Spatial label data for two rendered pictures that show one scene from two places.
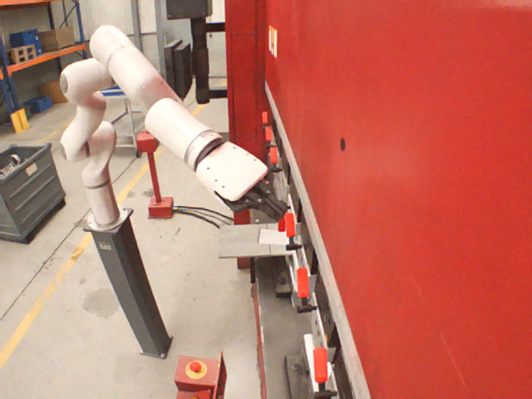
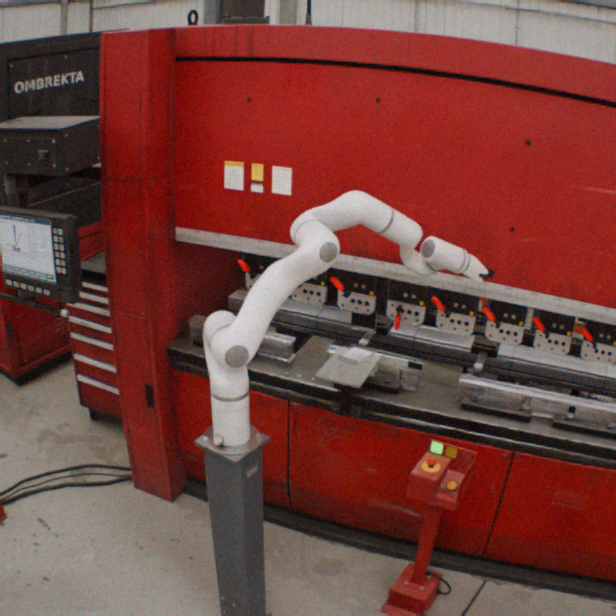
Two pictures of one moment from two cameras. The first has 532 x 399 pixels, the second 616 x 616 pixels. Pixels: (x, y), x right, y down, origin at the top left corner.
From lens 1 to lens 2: 2.27 m
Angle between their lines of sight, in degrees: 55
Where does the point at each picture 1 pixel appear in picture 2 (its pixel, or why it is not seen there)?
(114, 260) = (256, 485)
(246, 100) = (162, 261)
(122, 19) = not seen: outside the picture
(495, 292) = (598, 233)
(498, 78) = (587, 200)
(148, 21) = not seen: outside the picture
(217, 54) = not seen: outside the picture
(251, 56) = (164, 203)
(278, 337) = (438, 405)
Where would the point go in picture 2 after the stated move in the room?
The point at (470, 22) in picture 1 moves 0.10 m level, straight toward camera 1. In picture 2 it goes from (579, 191) to (600, 199)
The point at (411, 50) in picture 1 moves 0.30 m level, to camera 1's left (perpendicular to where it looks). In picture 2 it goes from (559, 195) to (548, 214)
